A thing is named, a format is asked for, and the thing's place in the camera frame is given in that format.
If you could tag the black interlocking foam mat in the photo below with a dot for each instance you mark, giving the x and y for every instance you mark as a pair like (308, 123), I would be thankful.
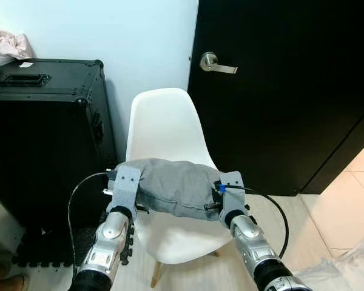
(48, 248)

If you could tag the black door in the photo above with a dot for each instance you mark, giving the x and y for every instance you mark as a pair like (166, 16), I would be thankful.
(285, 109)

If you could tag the white crumpled bedsheet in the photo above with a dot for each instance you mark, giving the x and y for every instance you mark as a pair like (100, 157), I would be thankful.
(346, 270)

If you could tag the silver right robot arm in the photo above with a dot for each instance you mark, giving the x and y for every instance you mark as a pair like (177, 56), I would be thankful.
(258, 254)

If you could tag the brown shoe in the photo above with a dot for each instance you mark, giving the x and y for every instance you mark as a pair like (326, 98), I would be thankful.
(3, 280)

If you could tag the small white paper label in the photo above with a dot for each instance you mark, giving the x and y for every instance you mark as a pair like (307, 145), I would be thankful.
(25, 64)

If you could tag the white plastic shell chair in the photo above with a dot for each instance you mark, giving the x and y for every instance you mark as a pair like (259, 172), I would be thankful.
(164, 130)

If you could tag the pink crumpled cloth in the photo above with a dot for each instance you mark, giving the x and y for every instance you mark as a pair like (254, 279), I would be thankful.
(9, 43)

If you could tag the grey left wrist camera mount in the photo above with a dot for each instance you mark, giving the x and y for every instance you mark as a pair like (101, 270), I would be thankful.
(125, 187)

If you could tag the brushed metal door lever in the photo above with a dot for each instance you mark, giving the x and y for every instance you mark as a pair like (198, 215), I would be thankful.
(209, 60)

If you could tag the grey pillow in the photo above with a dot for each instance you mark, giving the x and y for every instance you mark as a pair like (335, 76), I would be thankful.
(176, 185)

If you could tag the black flight case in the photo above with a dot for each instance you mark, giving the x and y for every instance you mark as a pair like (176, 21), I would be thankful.
(42, 151)

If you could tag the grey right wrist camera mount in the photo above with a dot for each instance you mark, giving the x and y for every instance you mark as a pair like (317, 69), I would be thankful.
(233, 193)

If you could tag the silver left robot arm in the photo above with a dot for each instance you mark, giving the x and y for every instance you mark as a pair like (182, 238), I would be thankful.
(106, 245)

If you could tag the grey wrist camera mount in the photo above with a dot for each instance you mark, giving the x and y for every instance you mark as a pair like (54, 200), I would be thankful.
(125, 187)
(233, 193)

